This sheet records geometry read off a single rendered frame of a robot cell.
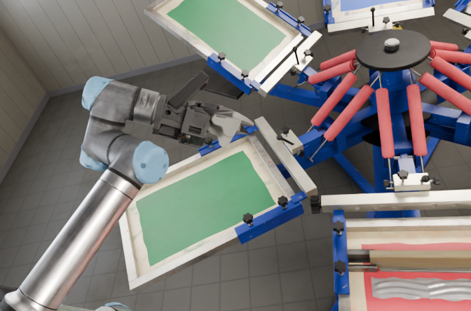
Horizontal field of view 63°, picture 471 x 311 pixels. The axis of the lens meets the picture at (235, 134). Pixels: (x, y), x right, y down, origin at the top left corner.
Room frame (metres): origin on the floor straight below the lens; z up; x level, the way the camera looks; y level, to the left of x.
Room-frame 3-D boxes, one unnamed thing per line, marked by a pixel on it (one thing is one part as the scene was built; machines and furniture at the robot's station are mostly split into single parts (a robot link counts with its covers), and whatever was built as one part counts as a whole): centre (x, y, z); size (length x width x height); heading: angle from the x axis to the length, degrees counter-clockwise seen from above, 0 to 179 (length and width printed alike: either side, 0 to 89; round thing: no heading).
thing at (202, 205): (1.25, 0.12, 1.05); 1.08 x 0.61 x 0.23; 97
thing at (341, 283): (0.72, -0.21, 0.97); 0.30 x 0.05 x 0.07; 157
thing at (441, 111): (1.36, -0.78, 0.99); 0.82 x 0.79 x 0.12; 157
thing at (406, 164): (0.91, -0.59, 1.02); 0.17 x 0.06 x 0.05; 157
